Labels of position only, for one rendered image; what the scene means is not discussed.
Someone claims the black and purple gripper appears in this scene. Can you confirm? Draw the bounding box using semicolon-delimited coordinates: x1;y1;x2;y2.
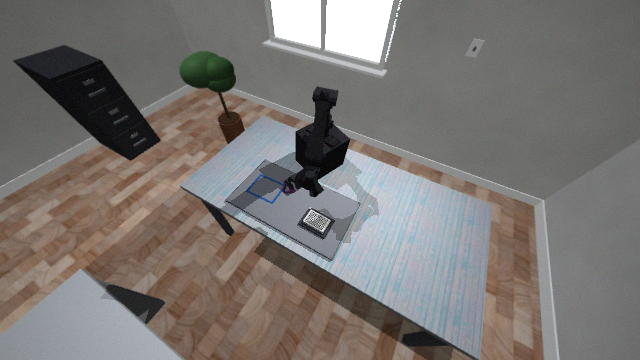
283;168;304;194

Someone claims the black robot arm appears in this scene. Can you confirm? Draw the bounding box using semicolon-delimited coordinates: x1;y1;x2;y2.
298;86;340;197

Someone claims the white well plate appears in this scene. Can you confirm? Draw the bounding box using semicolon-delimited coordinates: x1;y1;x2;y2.
303;210;331;234

